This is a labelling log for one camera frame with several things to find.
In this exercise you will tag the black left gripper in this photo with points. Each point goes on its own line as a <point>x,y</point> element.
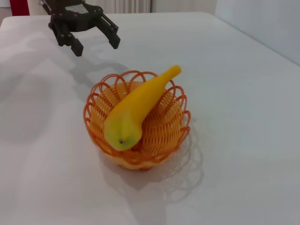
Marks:
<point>75,18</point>

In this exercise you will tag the yellow banana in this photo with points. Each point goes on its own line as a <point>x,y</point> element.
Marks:
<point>136,107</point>

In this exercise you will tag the orange plastic woven basket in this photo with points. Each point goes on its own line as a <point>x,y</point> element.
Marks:
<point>161,131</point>

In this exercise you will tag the white pleated curtain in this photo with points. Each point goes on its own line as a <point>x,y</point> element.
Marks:
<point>131,5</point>

